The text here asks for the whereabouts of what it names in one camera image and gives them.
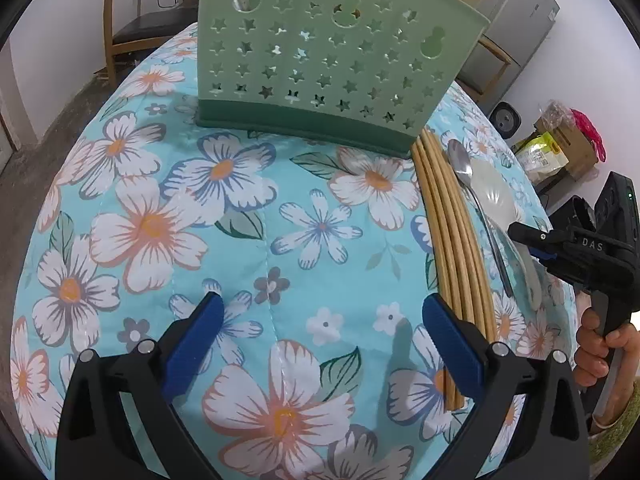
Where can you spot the grey refrigerator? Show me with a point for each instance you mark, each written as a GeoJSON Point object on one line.
{"type": "Point", "coordinates": [520, 10]}

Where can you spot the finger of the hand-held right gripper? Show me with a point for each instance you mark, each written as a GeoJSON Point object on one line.
{"type": "Point", "coordinates": [530, 240]}

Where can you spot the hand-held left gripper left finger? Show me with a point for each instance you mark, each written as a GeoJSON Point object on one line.
{"type": "Point", "coordinates": [200, 340]}

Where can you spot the white plastic spoon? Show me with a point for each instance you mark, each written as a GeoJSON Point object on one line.
{"type": "Point", "coordinates": [492, 195]}

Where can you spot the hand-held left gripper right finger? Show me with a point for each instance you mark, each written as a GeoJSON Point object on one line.
{"type": "Point", "coordinates": [450, 350]}

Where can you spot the person's right forearm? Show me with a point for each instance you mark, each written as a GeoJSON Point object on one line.
{"type": "Point", "coordinates": [620, 425]}

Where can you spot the floral turquoise quilt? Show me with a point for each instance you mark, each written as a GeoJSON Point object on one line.
{"type": "Point", "coordinates": [250, 240]}

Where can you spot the yellow green rice bag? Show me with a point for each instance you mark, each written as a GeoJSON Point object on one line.
{"type": "Point", "coordinates": [542, 152]}

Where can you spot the metal spoon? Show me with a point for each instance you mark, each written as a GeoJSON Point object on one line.
{"type": "Point", "coordinates": [459, 162]}

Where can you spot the pink plastic bag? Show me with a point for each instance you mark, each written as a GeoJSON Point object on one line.
{"type": "Point", "coordinates": [590, 130]}

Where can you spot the bundle of bamboo chopsticks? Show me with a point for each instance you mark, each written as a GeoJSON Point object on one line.
{"type": "Point", "coordinates": [450, 240]}

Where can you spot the cardboard box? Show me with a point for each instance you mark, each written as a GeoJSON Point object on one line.
{"type": "Point", "coordinates": [580, 150]}

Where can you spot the green star-cut utensil holder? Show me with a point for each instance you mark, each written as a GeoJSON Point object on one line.
{"type": "Point", "coordinates": [325, 35]}

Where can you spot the black rice cooker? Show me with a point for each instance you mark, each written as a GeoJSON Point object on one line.
{"type": "Point", "coordinates": [506, 120]}

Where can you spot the person's right hand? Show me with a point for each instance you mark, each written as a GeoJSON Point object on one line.
{"type": "Point", "coordinates": [590, 355]}

